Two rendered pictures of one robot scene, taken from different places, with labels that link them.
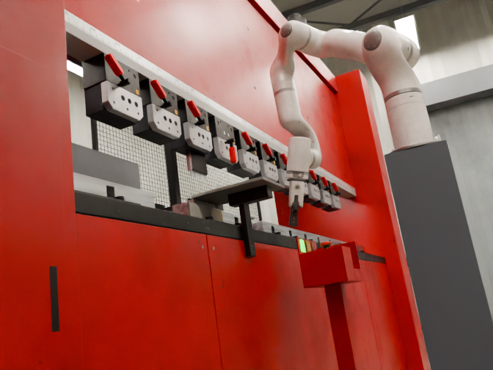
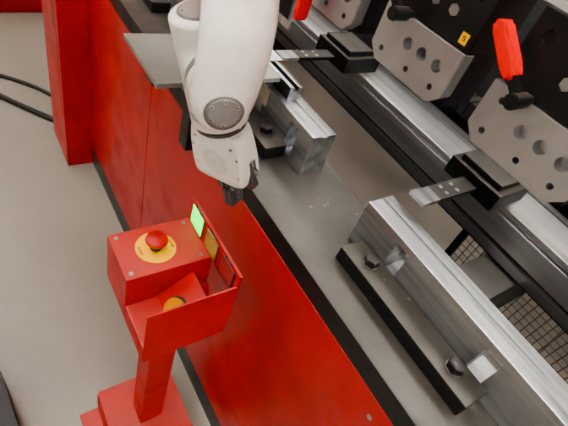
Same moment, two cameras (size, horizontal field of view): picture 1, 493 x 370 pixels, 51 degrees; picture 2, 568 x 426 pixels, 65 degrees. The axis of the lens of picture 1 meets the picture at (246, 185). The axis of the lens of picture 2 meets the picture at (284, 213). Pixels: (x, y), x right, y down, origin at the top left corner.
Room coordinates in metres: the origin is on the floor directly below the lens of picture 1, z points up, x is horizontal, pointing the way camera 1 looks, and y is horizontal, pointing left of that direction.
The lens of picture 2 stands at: (2.17, -0.66, 1.43)
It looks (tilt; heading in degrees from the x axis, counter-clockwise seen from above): 43 degrees down; 108
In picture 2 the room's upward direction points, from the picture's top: 22 degrees clockwise
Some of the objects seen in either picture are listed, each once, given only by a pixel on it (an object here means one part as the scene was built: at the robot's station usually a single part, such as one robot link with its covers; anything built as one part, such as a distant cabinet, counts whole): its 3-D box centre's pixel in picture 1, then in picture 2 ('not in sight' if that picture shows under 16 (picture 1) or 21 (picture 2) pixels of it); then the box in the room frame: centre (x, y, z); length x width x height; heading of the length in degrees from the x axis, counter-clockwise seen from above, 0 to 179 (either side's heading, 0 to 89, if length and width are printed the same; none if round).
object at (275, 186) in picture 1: (238, 191); (204, 58); (1.67, 0.03, 1.00); 0.26 x 0.18 x 0.01; 65
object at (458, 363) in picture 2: not in sight; (456, 366); (2.34, -0.19, 0.91); 0.03 x 0.03 x 0.02
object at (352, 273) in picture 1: (329, 259); (169, 275); (1.88, -0.26, 0.75); 0.20 x 0.16 x 0.18; 155
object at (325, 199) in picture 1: (318, 191); not in sight; (2.97, -0.42, 1.26); 0.15 x 0.09 x 0.17; 155
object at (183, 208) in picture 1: (211, 224); (270, 100); (1.78, 0.14, 0.92); 0.39 x 0.06 x 0.10; 155
